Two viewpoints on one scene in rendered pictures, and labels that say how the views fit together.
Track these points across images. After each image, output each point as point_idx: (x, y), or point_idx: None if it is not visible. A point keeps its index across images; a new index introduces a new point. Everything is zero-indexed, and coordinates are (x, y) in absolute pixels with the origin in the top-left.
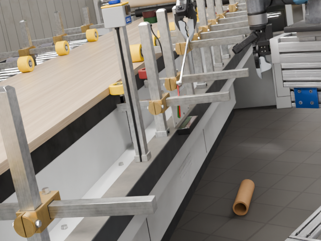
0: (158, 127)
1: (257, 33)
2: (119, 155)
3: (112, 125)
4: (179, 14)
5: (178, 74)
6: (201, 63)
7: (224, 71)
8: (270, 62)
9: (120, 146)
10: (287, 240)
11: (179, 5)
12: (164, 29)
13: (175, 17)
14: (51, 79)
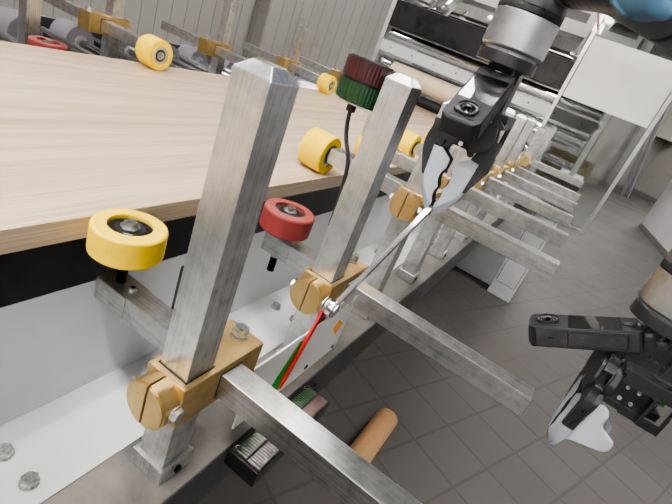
0: (148, 442)
1: (649, 342)
2: (64, 391)
3: (63, 321)
4: (451, 127)
5: (348, 277)
6: (431, 240)
7: (465, 354)
8: (607, 423)
9: (87, 365)
10: None
11: (467, 99)
12: (377, 143)
13: (434, 128)
14: (118, 99)
